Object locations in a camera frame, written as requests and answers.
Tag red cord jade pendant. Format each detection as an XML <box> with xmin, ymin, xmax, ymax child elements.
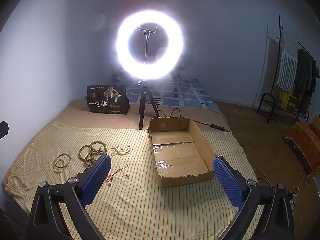
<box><xmin>104</xmin><ymin>165</ymin><xmax>128</xmax><ymax>183</ymax></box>

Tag striped hanging towel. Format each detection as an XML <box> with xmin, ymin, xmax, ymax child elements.
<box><xmin>276</xmin><ymin>28</ymin><xmax>298</xmax><ymax>93</ymax></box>

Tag black clothes rack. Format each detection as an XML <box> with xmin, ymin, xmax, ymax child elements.
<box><xmin>257</xmin><ymin>18</ymin><xmax>319</xmax><ymax>124</ymax></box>

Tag open cardboard box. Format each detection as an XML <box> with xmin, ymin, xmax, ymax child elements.
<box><xmin>148</xmin><ymin>117</ymin><xmax>216</xmax><ymax>188</ymax></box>

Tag brown wooden bead necklace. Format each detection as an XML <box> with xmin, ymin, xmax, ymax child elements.
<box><xmin>78</xmin><ymin>141</ymin><xmax>109</xmax><ymax>168</ymax></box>

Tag black cable inline switch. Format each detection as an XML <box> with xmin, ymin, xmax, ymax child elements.
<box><xmin>210</xmin><ymin>124</ymin><xmax>225</xmax><ymax>131</ymax></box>

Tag yellow box on rack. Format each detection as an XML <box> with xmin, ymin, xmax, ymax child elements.
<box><xmin>281</xmin><ymin>92</ymin><xmax>298</xmax><ymax>113</ymax></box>

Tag white ring light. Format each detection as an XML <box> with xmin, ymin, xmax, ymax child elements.
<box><xmin>116</xmin><ymin>10</ymin><xmax>184</xmax><ymax>80</ymax></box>

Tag black printed gift bag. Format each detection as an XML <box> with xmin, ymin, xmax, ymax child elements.
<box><xmin>86</xmin><ymin>85</ymin><xmax>130</xmax><ymax>114</ymax></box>

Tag white floor cables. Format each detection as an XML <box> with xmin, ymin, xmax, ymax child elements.
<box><xmin>253</xmin><ymin>168</ymin><xmax>311</xmax><ymax>215</ymax></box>

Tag dark hanging clothes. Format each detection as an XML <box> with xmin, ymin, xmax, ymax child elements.
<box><xmin>293</xmin><ymin>49</ymin><xmax>319</xmax><ymax>114</ymax></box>

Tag orange cloth covered stool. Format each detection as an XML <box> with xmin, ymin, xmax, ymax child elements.
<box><xmin>284</xmin><ymin>116</ymin><xmax>319</xmax><ymax>180</ymax></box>

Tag blue checkered bed sheet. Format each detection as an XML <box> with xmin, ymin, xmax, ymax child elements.
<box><xmin>107</xmin><ymin>76</ymin><xmax>221</xmax><ymax>112</ymax></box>

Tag cream bead bracelet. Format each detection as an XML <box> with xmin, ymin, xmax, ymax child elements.
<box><xmin>53</xmin><ymin>154</ymin><xmax>72</xmax><ymax>173</ymax></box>

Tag black tripod stand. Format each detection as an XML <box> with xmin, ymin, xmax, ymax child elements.
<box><xmin>138</xmin><ymin>80</ymin><xmax>159</xmax><ymax>129</ymax></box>

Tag dark thin bangle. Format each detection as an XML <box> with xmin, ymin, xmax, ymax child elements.
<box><xmin>54</xmin><ymin>154</ymin><xmax>71</xmax><ymax>168</ymax></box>

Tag white pearl necklace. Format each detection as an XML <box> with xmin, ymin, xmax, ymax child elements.
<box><xmin>108</xmin><ymin>145</ymin><xmax>133</xmax><ymax>157</ymax></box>

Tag striped yellow towel mat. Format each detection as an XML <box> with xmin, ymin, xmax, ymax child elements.
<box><xmin>4</xmin><ymin>121</ymin><xmax>266</xmax><ymax>240</ymax></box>

